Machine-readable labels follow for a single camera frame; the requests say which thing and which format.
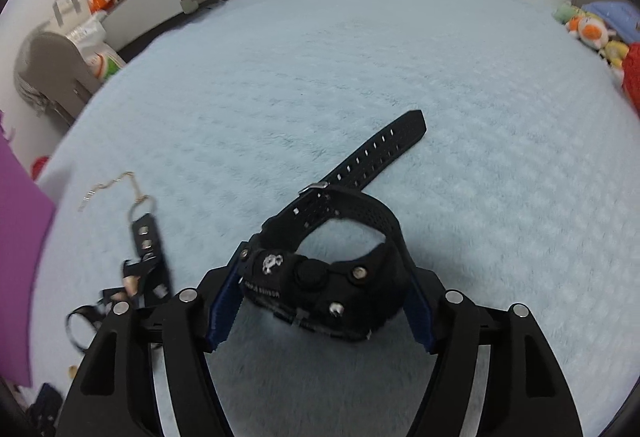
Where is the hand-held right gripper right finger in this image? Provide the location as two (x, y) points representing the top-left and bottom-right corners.
(407, 267), (583, 437)

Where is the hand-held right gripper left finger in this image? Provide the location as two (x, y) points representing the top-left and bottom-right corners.
(55, 247), (251, 437)

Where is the black wristwatch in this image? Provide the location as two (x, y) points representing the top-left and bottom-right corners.
(237, 110), (428, 344)

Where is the pink plastic tub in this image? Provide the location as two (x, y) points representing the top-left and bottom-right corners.
(0, 112), (57, 388)

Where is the light blue bed blanket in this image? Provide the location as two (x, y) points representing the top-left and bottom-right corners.
(32, 0), (637, 437)

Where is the grey chair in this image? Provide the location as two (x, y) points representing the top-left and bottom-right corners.
(15, 31), (96, 128)

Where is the white plastic bag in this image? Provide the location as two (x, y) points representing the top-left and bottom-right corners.
(66, 14), (109, 49)

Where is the grey and white desk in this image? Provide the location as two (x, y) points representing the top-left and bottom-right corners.
(102, 0), (239, 51)

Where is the red cushion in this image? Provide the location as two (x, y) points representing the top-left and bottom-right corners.
(622, 42), (640, 114)

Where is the yellow plush toy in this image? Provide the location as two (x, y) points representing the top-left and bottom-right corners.
(600, 41), (630, 69)

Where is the white and orange plush toy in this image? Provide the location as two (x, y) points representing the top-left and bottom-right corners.
(567, 13), (609, 49)

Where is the black strap keychain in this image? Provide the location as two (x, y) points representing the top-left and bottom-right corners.
(65, 197), (174, 353)

